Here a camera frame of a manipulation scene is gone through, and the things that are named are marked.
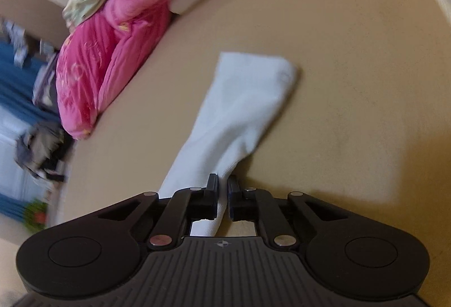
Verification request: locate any blue curtain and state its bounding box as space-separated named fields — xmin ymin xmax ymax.
xmin=0 ymin=43 xmax=61 ymax=125
xmin=0 ymin=192 xmax=29 ymax=224

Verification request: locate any wooden shelf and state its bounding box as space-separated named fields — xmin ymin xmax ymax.
xmin=0 ymin=0 xmax=70 ymax=45

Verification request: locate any potted green plant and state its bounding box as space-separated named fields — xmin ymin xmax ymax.
xmin=23 ymin=198 xmax=49 ymax=234

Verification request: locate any pink quilt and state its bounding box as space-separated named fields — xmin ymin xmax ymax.
xmin=56 ymin=0 xmax=293 ymax=141

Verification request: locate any clear plastic storage box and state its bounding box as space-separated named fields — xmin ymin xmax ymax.
xmin=32 ymin=53 xmax=60 ymax=108

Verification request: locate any beige bed mat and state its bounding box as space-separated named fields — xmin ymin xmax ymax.
xmin=47 ymin=0 xmax=451 ymax=248

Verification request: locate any white fleece top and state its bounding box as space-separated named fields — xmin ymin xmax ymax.
xmin=157 ymin=52 xmax=299 ymax=238

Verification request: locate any pile of clothes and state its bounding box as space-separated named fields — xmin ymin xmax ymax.
xmin=14 ymin=120 xmax=75 ymax=185

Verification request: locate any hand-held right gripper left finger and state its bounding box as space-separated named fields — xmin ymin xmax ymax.
xmin=95 ymin=173 xmax=220 ymax=251

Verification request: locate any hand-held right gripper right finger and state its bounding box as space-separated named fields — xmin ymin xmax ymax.
xmin=227 ymin=174 xmax=353 ymax=251

